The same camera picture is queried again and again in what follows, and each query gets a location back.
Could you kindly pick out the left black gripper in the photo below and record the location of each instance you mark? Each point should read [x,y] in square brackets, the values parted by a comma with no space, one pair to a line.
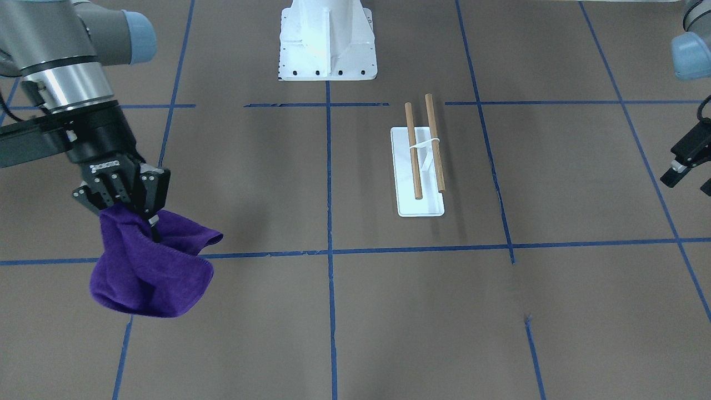
[690,147]

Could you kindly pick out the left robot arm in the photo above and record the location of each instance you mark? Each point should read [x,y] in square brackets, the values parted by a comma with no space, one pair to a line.
[691,60]

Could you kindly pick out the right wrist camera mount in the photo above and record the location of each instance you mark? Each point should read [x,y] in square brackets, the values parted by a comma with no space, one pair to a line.
[32,140]

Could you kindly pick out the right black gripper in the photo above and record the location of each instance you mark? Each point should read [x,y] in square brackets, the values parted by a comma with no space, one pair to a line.
[101,135]

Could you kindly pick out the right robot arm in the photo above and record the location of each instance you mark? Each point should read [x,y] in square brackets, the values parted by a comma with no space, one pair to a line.
[58,50]

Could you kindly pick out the purple towel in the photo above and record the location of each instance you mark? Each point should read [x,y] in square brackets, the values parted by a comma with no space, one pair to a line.
[138,275]

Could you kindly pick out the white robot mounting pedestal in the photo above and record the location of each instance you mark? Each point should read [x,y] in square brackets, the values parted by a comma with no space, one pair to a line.
[327,41]

